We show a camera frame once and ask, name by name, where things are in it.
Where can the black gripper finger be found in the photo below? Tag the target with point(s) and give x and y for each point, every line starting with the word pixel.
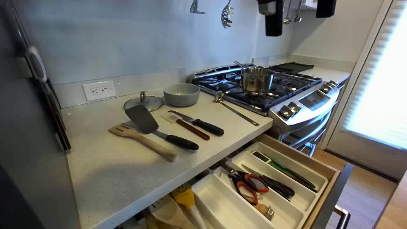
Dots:
pixel 273 20
pixel 325 8

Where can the hanging steel measuring spoons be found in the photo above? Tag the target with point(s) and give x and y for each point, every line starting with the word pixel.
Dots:
pixel 296 13

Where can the hanging slotted spoon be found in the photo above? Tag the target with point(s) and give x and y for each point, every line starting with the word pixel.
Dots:
pixel 226 17

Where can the black griddle plate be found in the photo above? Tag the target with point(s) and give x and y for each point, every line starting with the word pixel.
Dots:
pixel 292 66

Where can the steel saucepan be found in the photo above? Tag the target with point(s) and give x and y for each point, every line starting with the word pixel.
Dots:
pixel 256 80

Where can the hanging metal spatula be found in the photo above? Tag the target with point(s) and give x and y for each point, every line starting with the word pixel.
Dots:
pixel 197 8

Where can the stainless steel gas range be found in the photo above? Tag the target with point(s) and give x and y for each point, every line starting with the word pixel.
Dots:
pixel 296 106

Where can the white window blind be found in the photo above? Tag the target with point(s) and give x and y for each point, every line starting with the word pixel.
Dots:
pixel 381 84

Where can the long steel spoon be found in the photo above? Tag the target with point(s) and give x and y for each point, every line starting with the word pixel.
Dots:
pixel 236 111

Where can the grey ceramic bowl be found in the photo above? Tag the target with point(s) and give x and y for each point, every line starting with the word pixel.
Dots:
pixel 180 94

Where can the glass pot lid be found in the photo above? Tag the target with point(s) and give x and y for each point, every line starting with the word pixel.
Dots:
pixel 142 102

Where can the black spatula turner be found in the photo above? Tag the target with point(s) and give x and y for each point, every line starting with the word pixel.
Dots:
pixel 141 118

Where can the wooden slotted spatula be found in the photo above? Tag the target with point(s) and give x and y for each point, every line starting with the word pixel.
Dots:
pixel 143 140

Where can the cork bottle stopper metal cap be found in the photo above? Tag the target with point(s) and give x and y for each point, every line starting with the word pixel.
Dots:
pixel 264 210

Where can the white plastic cutlery tray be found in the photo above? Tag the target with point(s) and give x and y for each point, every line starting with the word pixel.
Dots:
pixel 220 204

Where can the yellow head spatula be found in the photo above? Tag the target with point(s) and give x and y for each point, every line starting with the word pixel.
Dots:
pixel 185 199

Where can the stainless steel refrigerator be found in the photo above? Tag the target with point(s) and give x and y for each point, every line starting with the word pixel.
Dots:
pixel 25 148

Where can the white wall outlet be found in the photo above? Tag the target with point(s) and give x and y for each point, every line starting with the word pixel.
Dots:
pixel 99 89

